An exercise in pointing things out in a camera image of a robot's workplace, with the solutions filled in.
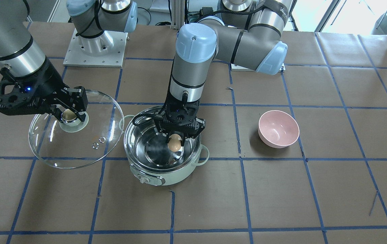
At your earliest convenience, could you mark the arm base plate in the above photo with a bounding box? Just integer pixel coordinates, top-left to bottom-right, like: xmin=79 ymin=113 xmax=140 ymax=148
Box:
xmin=229 ymin=61 xmax=286 ymax=72
xmin=63 ymin=30 xmax=128 ymax=68

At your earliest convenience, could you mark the brown egg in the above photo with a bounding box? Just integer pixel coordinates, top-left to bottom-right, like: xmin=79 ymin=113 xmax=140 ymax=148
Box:
xmin=167 ymin=134 xmax=181 ymax=152

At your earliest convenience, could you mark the glass pot lid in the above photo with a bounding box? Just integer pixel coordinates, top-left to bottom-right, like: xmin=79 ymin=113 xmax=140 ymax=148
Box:
xmin=28 ymin=90 xmax=124 ymax=169

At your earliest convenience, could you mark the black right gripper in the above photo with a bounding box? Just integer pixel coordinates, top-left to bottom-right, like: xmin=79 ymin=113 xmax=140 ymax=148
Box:
xmin=0 ymin=58 xmax=88 ymax=123

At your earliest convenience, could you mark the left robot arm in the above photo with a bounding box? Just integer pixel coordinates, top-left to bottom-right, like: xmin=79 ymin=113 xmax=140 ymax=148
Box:
xmin=153 ymin=0 xmax=295 ymax=151

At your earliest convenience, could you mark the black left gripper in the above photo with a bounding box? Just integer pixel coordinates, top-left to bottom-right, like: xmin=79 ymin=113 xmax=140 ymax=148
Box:
xmin=154 ymin=96 xmax=206 ymax=147

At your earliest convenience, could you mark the pale green electric pot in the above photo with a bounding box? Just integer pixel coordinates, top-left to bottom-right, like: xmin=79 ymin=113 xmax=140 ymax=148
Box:
xmin=123 ymin=117 xmax=209 ymax=186

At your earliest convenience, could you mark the pink bowl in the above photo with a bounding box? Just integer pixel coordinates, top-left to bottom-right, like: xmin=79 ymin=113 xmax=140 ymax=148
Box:
xmin=257 ymin=110 xmax=300 ymax=148

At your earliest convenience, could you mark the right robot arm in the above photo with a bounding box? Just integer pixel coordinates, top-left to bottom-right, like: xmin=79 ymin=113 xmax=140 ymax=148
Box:
xmin=0 ymin=0 xmax=138 ymax=125

